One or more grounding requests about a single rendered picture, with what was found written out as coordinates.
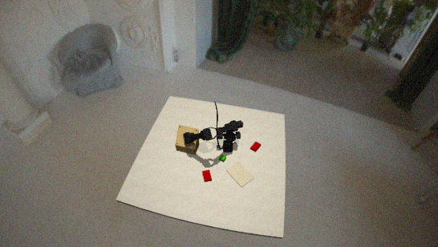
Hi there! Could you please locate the red rectangular block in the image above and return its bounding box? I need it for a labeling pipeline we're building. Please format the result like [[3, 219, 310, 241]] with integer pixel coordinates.
[[202, 170, 212, 182], [250, 142, 261, 152]]

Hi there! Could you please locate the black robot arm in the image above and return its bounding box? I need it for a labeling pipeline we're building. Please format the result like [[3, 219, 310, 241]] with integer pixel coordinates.
[[183, 120, 244, 144]]

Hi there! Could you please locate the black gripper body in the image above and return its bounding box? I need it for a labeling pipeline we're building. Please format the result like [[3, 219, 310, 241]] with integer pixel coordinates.
[[218, 132, 241, 139]]

